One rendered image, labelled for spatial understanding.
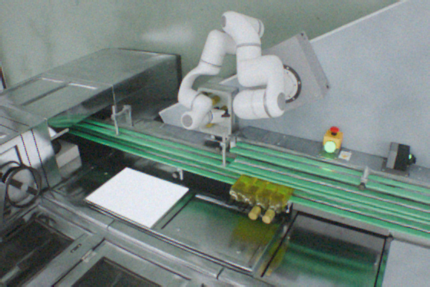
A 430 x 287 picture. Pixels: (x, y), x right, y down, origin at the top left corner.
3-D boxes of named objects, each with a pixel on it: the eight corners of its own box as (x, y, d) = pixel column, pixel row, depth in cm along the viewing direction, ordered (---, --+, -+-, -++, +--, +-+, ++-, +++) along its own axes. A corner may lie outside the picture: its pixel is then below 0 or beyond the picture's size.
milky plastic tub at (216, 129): (207, 123, 182) (198, 131, 175) (205, 81, 171) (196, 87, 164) (239, 130, 174) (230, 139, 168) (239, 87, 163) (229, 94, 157)
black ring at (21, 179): (41, 191, 174) (9, 213, 158) (30, 156, 164) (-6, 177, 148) (47, 193, 172) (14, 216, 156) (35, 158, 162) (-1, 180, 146)
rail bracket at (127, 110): (134, 121, 203) (107, 138, 187) (130, 94, 195) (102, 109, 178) (141, 123, 201) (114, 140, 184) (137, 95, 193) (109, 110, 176)
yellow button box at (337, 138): (325, 143, 154) (322, 150, 149) (328, 127, 150) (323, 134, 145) (341, 146, 151) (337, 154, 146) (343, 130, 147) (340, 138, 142)
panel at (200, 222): (127, 169, 195) (82, 203, 170) (126, 165, 194) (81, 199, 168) (284, 222, 156) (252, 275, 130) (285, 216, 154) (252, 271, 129)
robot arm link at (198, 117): (187, 90, 140) (207, 100, 137) (202, 88, 149) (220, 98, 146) (176, 125, 146) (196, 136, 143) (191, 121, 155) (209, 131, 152)
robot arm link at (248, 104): (249, 84, 130) (225, 97, 118) (281, 79, 122) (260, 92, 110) (255, 109, 133) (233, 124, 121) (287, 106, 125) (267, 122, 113)
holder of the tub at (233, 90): (208, 133, 185) (200, 140, 179) (206, 81, 171) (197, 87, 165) (239, 140, 177) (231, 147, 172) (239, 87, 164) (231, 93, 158)
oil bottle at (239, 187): (249, 174, 167) (227, 200, 151) (249, 164, 164) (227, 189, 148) (260, 177, 164) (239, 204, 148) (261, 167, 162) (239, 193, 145)
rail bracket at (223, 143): (228, 157, 168) (215, 170, 158) (228, 124, 159) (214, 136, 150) (234, 159, 166) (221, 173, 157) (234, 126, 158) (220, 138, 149)
